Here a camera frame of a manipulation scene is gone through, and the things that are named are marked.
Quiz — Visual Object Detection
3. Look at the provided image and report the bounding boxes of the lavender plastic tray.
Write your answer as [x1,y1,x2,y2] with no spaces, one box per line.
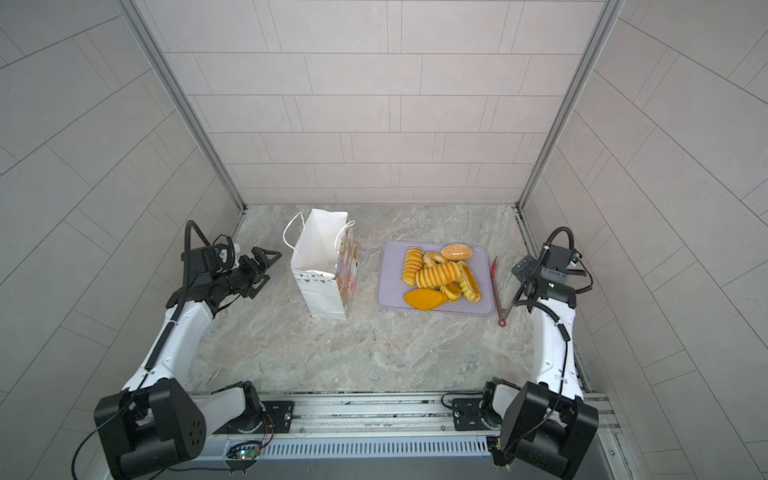
[377,241,496,316]

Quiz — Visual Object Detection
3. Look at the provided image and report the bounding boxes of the left green circuit board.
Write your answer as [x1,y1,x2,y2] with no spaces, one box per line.
[226,440,263,461]

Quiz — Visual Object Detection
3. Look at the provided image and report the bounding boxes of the white cartoon animal paper bag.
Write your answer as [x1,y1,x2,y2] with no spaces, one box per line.
[282,209,359,320]

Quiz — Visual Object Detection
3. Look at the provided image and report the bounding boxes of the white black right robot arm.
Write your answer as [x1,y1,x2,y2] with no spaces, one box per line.
[481,226,599,479]

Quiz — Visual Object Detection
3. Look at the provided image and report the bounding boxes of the striped spiral bread roll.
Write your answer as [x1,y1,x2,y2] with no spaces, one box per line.
[401,247,424,286]

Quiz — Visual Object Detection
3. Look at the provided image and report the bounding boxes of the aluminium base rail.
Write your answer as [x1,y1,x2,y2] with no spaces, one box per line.
[173,390,620,470]

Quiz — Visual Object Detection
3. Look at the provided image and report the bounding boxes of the aluminium corner profile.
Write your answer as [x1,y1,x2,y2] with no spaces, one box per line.
[115,0,247,215]
[517,0,625,208]

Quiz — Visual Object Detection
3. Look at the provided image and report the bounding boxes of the orange oval bread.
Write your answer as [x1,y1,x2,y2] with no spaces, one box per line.
[404,288,448,311]

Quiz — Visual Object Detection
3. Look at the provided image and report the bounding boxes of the sesame oval bread bun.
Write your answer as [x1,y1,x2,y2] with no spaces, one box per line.
[440,243,474,261]

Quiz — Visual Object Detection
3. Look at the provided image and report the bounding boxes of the aluminium right corner profile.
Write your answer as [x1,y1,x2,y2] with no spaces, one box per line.
[517,0,625,208]

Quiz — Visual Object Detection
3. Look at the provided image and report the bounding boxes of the round yellow custard bun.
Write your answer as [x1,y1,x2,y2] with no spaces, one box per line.
[440,282,463,302]

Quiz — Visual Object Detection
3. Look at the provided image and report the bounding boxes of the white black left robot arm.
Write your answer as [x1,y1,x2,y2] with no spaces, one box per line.
[93,220,282,479]

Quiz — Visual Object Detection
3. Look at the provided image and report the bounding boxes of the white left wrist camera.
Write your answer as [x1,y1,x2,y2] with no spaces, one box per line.
[217,243,240,270]

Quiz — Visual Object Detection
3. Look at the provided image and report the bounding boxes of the red steel kitchen tongs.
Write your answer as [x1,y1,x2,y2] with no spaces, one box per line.
[490,258,523,328]

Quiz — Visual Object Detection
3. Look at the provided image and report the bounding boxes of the fake ring donut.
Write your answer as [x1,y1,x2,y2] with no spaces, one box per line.
[423,252,448,268]

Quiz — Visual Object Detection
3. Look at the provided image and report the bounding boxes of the long toasted crust bread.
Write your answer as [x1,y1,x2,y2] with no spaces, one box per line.
[457,261,482,303]

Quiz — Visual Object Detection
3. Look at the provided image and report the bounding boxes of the aluminium left corner profile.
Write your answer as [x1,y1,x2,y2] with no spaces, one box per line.
[115,0,247,215]

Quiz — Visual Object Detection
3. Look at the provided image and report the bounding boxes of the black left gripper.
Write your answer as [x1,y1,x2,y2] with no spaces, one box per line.
[211,248,281,298]

